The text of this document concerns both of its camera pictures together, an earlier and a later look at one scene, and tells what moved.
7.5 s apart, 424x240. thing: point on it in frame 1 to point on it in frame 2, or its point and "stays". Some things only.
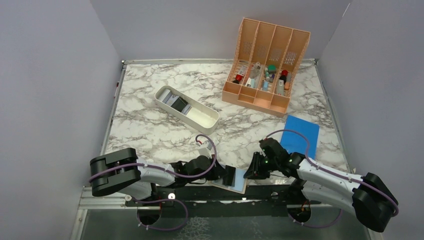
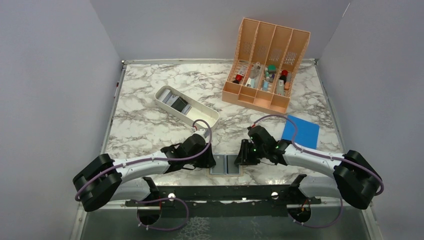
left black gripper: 218,172 to 207,161
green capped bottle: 272,69 stays
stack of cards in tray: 175,101 stays
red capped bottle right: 283,76 stays
